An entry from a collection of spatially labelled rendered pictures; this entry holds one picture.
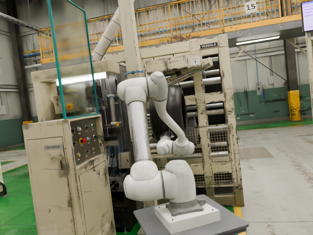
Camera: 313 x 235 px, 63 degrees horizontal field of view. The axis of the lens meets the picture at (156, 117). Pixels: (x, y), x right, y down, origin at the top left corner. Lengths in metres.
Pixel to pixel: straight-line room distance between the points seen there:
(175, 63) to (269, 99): 9.14
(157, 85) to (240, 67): 10.13
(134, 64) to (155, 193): 1.53
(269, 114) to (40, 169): 10.43
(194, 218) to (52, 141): 1.17
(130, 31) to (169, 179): 1.69
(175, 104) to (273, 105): 9.57
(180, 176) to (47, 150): 1.08
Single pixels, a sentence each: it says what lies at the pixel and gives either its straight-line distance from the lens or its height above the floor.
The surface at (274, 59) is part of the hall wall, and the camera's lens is 11.89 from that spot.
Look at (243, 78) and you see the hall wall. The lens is 11.63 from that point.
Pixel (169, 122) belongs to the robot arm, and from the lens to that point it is 1.82.
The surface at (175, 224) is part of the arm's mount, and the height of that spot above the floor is 0.69.
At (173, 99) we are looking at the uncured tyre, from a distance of 2.35.
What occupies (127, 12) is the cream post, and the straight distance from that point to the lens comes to 2.75.
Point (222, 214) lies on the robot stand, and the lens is 1.57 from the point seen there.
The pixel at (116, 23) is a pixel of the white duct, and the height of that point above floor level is 2.25.
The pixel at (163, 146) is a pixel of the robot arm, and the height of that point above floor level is 0.98.
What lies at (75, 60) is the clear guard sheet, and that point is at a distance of 2.23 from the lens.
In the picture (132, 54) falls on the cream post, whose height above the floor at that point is 1.82.
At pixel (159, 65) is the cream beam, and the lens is 2.82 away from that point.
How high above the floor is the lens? 1.30
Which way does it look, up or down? 3 degrees down
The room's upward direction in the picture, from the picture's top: 7 degrees counter-clockwise
